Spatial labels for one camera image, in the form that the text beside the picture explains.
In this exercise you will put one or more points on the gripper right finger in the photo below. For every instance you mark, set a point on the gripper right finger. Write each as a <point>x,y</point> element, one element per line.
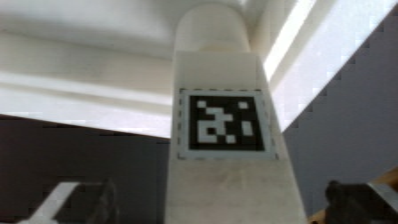
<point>363,202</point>

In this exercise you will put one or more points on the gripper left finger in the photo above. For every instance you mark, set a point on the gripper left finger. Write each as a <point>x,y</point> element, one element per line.
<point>78,204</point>

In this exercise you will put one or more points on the white leg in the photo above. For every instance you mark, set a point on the white leg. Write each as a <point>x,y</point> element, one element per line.
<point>229,177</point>

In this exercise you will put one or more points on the white square tabletop part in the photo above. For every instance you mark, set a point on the white square tabletop part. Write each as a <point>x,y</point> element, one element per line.
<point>85,55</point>

